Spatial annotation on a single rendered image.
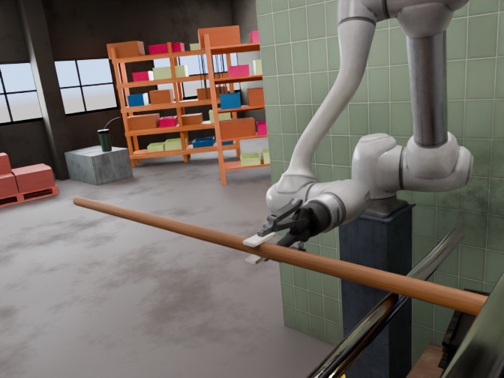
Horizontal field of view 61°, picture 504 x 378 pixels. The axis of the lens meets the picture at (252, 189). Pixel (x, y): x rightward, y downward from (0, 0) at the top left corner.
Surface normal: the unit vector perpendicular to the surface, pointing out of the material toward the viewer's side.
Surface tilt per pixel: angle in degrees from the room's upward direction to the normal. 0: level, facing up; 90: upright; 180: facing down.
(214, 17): 90
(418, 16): 124
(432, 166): 115
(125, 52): 90
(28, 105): 90
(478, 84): 90
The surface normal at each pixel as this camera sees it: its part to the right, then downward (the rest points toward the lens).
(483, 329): 0.01, -0.93
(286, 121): -0.65, 0.26
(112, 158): 0.72, 0.11
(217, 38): 0.16, 0.25
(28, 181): 0.54, 0.18
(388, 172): -0.42, 0.24
